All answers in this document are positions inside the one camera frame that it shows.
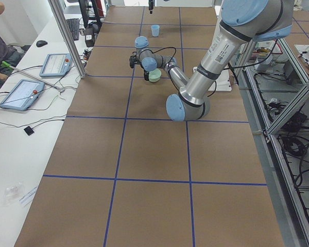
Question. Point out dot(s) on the clear plastic bag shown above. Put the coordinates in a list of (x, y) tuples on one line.
[(13, 193)]

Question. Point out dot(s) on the black computer mouse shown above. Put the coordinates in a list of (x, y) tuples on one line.
[(41, 43)]

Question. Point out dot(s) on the blue teach pendant far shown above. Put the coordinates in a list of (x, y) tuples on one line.
[(56, 65)]

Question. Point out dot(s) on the black box with label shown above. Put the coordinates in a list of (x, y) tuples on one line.
[(89, 37)]

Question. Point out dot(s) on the small black square device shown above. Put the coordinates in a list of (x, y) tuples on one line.
[(29, 130)]

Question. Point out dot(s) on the aluminium frame rack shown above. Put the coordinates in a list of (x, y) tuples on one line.
[(278, 104)]

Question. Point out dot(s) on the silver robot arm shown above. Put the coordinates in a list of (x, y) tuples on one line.
[(241, 22)]

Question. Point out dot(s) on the grey metal rod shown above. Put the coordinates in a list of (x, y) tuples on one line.
[(60, 89)]

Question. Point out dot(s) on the blue teach pendant near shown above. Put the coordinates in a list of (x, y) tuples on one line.
[(23, 95)]

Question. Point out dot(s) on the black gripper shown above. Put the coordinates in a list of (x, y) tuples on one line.
[(146, 75), (151, 4)]

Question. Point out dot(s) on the aluminium frame post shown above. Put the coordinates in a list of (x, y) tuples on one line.
[(65, 32)]

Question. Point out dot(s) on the black keyboard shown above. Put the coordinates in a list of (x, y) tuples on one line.
[(73, 25)]

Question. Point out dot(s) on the light green ceramic bowl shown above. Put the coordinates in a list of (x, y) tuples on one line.
[(155, 75)]

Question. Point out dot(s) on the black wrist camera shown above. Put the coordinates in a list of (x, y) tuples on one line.
[(133, 61)]

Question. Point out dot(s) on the light blue plastic cup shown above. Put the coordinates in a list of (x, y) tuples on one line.
[(155, 30)]

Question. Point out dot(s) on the blue teach pendant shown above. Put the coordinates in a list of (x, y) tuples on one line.
[(23, 95), (56, 65)]

